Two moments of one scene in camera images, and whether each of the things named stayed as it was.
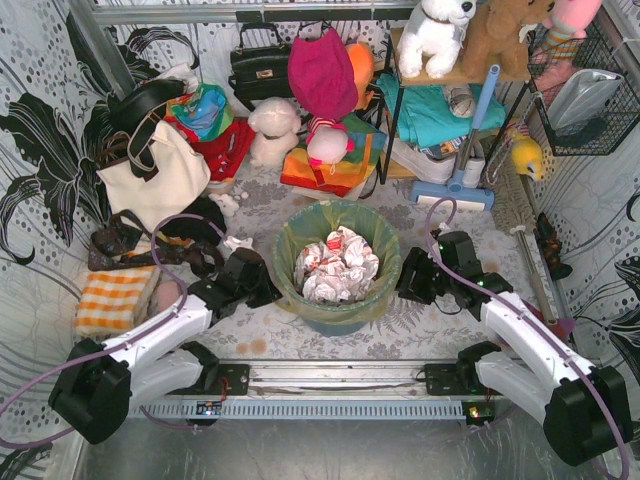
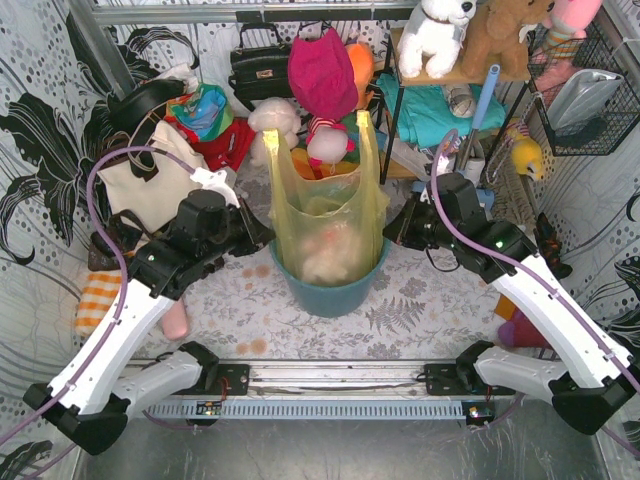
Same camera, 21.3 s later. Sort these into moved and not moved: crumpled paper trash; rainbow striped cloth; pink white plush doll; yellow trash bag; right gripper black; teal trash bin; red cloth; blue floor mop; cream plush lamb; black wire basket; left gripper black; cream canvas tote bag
Moved: teal trash bin; left gripper black; yellow trash bag; right gripper black
Not moved: cream canvas tote bag; red cloth; pink white plush doll; cream plush lamb; blue floor mop; crumpled paper trash; rainbow striped cloth; black wire basket
